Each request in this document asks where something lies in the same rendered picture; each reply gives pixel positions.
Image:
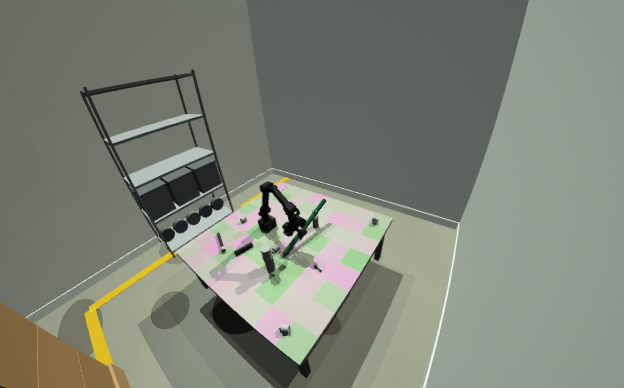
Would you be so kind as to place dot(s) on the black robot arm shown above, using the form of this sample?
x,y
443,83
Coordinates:
x,y
288,207

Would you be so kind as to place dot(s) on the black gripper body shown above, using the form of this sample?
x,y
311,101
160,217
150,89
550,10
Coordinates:
x,y
301,233

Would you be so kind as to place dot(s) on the grey post with cap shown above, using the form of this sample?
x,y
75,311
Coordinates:
x,y
266,253

